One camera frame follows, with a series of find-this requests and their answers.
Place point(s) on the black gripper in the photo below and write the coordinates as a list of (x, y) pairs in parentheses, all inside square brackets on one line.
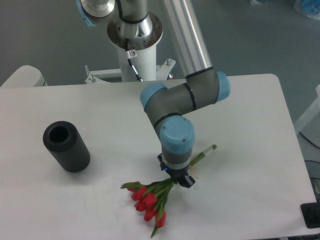
[(179, 172)]

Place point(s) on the red tulip bouquet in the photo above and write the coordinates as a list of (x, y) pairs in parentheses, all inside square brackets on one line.
[(151, 199)]

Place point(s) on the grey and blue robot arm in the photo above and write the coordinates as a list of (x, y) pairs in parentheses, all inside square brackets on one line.
[(166, 107)]

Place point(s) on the black device at table edge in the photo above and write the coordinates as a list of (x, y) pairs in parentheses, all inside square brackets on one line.
[(311, 214)]

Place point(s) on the white cabinet at right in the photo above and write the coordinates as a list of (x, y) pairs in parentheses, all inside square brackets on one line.
[(308, 114)]

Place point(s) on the black ribbed vase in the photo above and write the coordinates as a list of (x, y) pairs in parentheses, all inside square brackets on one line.
[(63, 141)]

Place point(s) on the white rounded furniture piece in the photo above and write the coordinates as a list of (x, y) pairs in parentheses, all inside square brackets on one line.
[(25, 77)]

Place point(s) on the blue plastic bag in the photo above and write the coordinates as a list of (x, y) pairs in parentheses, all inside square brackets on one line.
[(308, 8)]

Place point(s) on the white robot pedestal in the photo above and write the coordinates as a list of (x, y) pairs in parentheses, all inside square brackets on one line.
[(136, 46)]

